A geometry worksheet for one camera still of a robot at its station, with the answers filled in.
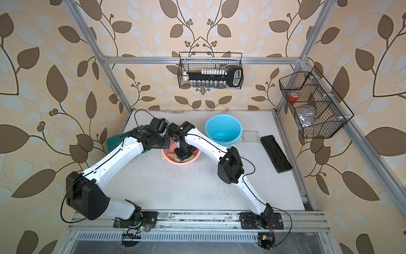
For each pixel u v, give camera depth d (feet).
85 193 1.34
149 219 2.43
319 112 2.39
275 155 3.11
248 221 2.43
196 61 2.99
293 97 2.64
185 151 2.50
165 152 2.52
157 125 2.08
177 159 2.58
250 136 3.54
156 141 2.00
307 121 2.31
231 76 2.77
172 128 2.23
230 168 1.78
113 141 3.23
